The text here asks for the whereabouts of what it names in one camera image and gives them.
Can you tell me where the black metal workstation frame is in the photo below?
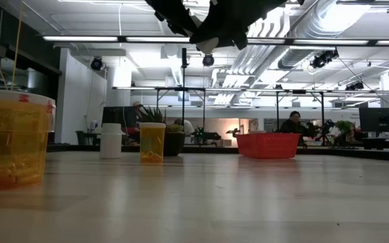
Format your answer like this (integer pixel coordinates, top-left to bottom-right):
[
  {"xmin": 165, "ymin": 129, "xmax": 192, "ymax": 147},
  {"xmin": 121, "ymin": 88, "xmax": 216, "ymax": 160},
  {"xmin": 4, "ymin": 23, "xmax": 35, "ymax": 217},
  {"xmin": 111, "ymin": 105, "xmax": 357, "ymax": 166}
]
[
  {"xmin": 112, "ymin": 86, "xmax": 207, "ymax": 131},
  {"xmin": 271, "ymin": 88, "xmax": 328, "ymax": 146}
]

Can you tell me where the dark desk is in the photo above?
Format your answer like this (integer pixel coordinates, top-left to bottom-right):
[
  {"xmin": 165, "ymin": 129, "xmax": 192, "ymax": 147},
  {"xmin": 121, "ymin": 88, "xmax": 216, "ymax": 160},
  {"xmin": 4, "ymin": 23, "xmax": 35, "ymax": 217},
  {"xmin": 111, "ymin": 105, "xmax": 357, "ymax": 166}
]
[{"xmin": 362, "ymin": 136, "xmax": 389, "ymax": 152}]

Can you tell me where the dark waste bin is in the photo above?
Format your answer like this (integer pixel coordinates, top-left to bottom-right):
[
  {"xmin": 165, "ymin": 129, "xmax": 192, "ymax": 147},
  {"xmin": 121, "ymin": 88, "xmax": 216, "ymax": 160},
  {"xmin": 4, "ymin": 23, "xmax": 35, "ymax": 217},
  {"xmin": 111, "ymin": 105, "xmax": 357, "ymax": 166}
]
[{"xmin": 75, "ymin": 130, "xmax": 91, "ymax": 146}]

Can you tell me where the person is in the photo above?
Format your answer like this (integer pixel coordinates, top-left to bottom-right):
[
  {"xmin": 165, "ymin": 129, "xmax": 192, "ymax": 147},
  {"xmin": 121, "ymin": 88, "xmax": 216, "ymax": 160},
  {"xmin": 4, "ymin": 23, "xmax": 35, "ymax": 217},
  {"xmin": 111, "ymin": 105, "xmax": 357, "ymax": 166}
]
[
  {"xmin": 126, "ymin": 100, "xmax": 145, "ymax": 144},
  {"xmin": 278, "ymin": 110, "xmax": 313, "ymax": 146},
  {"xmin": 173, "ymin": 117, "xmax": 196, "ymax": 136}
]

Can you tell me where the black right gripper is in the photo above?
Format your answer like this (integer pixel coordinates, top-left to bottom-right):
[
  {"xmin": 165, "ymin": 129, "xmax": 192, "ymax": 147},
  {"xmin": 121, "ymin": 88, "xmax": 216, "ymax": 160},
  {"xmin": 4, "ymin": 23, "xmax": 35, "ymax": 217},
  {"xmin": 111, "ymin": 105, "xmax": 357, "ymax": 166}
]
[{"xmin": 190, "ymin": 0, "xmax": 305, "ymax": 51}]

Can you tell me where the black tripod stand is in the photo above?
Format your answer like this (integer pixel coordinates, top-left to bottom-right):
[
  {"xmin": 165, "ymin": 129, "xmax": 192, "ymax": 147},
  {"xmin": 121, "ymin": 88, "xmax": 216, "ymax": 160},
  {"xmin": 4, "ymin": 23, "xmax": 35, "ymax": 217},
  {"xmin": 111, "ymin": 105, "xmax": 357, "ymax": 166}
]
[{"xmin": 180, "ymin": 47, "xmax": 190, "ymax": 136}]

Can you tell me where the silver ventilation duct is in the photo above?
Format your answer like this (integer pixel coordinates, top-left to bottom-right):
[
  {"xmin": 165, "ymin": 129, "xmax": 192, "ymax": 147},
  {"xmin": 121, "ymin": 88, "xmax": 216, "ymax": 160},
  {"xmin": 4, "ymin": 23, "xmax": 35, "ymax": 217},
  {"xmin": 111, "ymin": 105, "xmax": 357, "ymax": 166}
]
[{"xmin": 277, "ymin": 0, "xmax": 373, "ymax": 70}]

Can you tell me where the black computer monitor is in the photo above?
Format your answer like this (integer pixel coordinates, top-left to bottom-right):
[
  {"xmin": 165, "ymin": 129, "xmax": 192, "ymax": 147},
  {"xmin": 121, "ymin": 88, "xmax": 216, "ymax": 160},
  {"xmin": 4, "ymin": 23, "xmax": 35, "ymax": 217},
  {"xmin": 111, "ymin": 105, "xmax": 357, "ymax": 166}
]
[
  {"xmin": 101, "ymin": 105, "xmax": 138, "ymax": 128},
  {"xmin": 358, "ymin": 107, "xmax": 389, "ymax": 133}
]

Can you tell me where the orange pill bottle red-marked cap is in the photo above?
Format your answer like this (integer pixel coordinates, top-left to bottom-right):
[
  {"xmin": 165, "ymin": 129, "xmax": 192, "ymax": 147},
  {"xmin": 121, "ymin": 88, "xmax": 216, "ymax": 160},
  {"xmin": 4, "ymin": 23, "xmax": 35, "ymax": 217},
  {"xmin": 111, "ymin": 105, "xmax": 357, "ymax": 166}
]
[{"xmin": 0, "ymin": 89, "xmax": 57, "ymax": 189}]

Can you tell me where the red plastic mesh basket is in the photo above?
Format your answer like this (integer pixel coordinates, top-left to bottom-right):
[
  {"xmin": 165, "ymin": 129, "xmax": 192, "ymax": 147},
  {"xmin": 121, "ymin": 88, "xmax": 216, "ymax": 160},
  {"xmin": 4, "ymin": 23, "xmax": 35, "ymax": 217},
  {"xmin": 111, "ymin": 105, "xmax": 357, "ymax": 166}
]
[{"xmin": 236, "ymin": 132, "xmax": 303, "ymax": 160}]

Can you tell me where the succulent plant in black pot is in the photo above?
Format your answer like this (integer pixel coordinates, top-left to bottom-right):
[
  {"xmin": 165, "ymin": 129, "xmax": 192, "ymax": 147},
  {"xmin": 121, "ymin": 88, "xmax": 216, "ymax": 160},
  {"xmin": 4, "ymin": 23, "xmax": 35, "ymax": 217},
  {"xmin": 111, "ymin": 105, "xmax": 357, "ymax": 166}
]
[{"xmin": 136, "ymin": 105, "xmax": 186, "ymax": 157}]

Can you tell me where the green leafy plant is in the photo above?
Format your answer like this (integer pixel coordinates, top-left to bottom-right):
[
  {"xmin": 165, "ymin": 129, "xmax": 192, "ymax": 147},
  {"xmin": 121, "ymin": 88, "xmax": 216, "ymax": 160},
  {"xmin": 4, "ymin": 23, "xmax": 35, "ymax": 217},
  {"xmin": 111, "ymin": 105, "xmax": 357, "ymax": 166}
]
[{"xmin": 334, "ymin": 119, "xmax": 354, "ymax": 134}]

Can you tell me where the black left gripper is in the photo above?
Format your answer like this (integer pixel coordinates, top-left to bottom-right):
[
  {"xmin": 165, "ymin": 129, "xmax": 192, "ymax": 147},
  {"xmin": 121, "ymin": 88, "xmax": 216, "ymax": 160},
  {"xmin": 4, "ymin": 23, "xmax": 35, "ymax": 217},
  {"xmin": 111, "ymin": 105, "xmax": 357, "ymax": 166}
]
[{"xmin": 145, "ymin": 0, "xmax": 201, "ymax": 37}]

